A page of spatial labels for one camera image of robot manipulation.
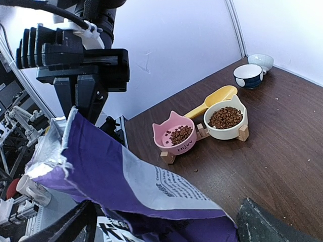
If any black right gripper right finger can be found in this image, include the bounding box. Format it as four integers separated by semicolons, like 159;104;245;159
237;198;319;242

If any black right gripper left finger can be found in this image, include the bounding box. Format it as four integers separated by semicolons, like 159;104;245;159
24;200;97;241

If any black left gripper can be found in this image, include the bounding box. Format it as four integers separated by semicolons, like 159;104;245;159
36;49;130;124

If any purple pet food bag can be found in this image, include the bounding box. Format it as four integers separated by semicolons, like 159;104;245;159
25;107;238;241

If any cream cat-ear pet bowl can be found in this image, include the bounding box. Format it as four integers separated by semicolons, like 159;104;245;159
203;94;249;142

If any pink cat-ear pet bowl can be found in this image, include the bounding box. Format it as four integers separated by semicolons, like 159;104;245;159
152;110;197;156

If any yellow plastic scoop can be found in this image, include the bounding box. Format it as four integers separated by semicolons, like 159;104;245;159
184;85;238;119

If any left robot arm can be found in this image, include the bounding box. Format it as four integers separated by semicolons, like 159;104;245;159
17;1;130;123

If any kibble in cream bowl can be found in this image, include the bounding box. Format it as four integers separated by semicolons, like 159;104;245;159
207;106;243;130

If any kibble in pink bowl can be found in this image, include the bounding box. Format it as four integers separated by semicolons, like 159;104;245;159
164;126;192;146

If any light grey-blue bowl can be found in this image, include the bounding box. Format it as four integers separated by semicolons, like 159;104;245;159
247;53;274;74

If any black braided left cable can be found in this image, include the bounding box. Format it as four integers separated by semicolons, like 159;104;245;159
15;0;89;31

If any left aluminium frame post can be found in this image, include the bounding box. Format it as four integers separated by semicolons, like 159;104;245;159
225;0;248;58

